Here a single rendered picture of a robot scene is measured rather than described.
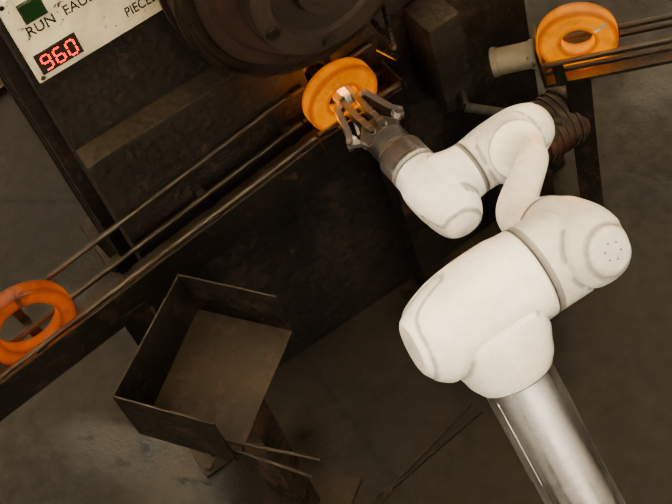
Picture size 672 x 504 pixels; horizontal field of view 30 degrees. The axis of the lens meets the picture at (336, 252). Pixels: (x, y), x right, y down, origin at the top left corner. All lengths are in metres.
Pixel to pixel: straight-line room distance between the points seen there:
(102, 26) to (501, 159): 0.72
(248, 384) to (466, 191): 0.52
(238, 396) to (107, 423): 0.86
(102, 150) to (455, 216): 0.66
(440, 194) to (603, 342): 0.85
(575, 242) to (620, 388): 1.23
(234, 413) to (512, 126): 0.70
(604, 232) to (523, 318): 0.15
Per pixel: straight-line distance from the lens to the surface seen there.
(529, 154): 2.05
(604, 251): 1.62
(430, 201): 2.16
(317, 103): 2.38
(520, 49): 2.49
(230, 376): 2.28
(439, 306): 1.60
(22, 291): 2.34
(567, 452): 1.72
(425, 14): 2.45
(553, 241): 1.63
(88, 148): 2.35
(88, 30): 2.20
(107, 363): 3.16
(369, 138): 2.30
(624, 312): 2.92
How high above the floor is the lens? 2.45
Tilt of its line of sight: 51 degrees down
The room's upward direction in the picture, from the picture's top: 22 degrees counter-clockwise
